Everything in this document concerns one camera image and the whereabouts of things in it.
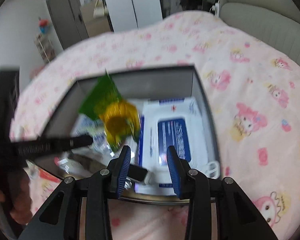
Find green yellow snack bag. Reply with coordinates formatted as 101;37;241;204
78;74;141;151

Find white blue wet wipes pack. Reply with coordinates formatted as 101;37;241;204
134;97;216;196

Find operator hand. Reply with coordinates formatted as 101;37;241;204
0;170;32;225

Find white scissors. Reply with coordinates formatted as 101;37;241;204
203;160;221;179

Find white blue book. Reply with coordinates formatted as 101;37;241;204
70;114;115;157

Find black Daphne shoe box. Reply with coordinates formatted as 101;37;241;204
34;66;221;205

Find red snack packet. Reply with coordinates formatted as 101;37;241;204
27;165;61;184

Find pink cartoon blanket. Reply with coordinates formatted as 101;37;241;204
10;11;300;239

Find black handheld tracker device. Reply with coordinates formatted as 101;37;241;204
0;68;93;170

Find white wardrobe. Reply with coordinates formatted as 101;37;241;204
105;0;162;32

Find grey cabinet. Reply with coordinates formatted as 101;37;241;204
46;0;88;49

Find grey upholstered headboard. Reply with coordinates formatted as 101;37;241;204
219;0;300;43

